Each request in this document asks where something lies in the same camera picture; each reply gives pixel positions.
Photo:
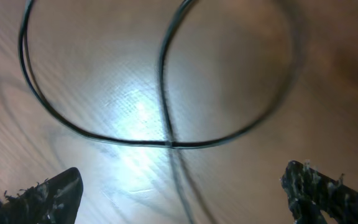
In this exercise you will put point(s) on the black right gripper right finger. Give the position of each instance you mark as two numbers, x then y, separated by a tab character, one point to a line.
310	192

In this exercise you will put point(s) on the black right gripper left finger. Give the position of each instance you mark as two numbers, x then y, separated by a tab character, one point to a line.
55	200

